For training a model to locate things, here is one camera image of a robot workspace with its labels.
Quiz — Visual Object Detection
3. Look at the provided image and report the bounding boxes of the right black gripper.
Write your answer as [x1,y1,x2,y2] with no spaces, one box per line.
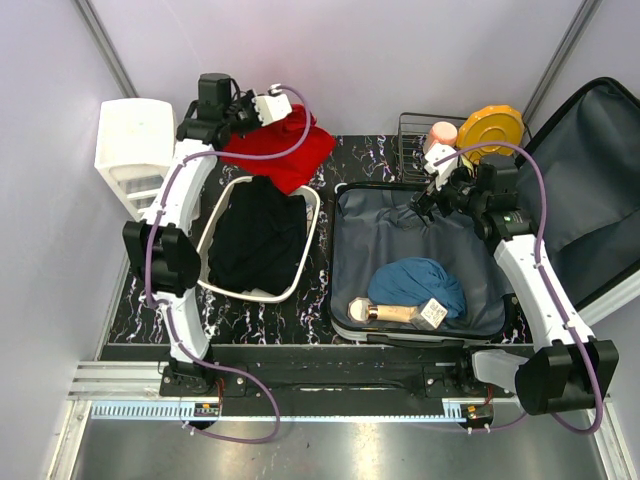
[406,163,487,228]

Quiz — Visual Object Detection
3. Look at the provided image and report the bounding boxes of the black white space suitcase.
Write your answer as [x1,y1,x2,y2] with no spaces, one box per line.
[328,77,639,347]

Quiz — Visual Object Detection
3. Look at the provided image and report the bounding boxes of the red cloth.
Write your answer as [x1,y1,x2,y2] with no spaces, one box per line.
[221,104,336,194]

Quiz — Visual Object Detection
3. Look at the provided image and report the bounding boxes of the blue cloth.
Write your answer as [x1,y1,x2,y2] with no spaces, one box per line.
[367,257,467,319]

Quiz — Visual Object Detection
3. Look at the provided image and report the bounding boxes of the white plastic basin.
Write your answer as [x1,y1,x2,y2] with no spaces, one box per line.
[197,176,320,304]

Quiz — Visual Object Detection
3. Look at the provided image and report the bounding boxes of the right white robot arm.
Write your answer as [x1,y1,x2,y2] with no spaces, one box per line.
[424,145,619,416]

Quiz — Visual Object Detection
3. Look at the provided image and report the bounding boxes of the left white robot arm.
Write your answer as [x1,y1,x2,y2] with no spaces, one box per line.
[123,73,302,396]

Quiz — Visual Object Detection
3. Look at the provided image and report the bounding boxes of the pink plastic cup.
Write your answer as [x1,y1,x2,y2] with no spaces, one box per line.
[424,121,458,152]

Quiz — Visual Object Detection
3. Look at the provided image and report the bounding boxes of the white drawer organizer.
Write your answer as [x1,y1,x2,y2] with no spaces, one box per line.
[94,98,176,220]

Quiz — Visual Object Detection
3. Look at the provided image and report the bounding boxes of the yellow round plate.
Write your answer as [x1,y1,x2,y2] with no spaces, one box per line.
[456,105,525,149]

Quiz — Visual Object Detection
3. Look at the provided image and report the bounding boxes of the cream gold tube bottle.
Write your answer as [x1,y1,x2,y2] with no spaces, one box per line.
[366,305,419,323]

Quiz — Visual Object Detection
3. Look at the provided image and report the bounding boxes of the grey square box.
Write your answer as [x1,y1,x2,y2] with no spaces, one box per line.
[412,298,448,330]

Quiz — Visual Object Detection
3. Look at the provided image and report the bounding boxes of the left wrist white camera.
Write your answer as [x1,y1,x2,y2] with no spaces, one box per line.
[251,84,293,126]

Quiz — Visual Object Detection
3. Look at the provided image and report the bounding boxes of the wrist white camera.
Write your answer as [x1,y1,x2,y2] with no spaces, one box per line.
[251,84,293,126]
[424,143,458,193]

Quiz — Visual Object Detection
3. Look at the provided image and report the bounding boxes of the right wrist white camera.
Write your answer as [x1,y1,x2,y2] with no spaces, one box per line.
[424,143,458,193]

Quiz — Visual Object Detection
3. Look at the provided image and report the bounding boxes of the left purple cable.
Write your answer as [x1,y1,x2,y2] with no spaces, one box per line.
[144,84,321,444]

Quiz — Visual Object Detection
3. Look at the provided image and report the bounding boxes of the purple cable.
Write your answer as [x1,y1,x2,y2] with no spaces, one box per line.
[433,141,604,435]
[144,84,321,444]

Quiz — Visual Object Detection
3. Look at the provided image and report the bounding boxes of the black wire dish rack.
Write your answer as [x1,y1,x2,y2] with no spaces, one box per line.
[397,112,531,184]

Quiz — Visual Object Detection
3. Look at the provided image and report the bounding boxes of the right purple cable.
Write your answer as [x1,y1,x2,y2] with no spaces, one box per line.
[433,141,604,435]

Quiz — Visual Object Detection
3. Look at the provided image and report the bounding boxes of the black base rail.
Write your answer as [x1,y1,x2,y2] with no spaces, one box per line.
[158,341,514,400]

